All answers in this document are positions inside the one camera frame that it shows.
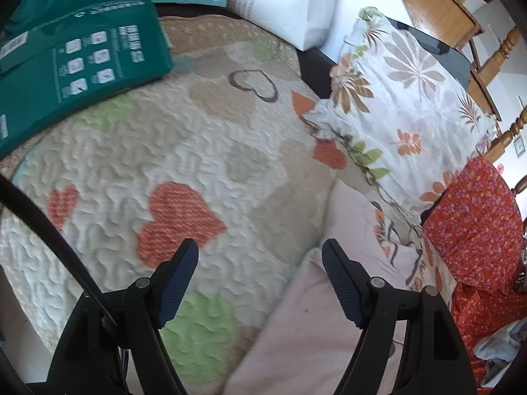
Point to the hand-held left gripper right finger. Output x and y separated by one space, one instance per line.
341 288

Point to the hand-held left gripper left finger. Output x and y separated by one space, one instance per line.
181 284

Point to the pink small garment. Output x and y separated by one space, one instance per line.
296 337

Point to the orange floral cloth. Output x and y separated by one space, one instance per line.
473 230

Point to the heart print quilt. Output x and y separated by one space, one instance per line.
164 140

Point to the grey white cloth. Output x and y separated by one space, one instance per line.
498 345

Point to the floral print pillow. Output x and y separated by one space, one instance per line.
403 111

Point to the wooden chair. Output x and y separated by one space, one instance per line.
510 131
436 8

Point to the teal cardboard box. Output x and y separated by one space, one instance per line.
82 57

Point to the white paper bag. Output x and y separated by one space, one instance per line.
288 8

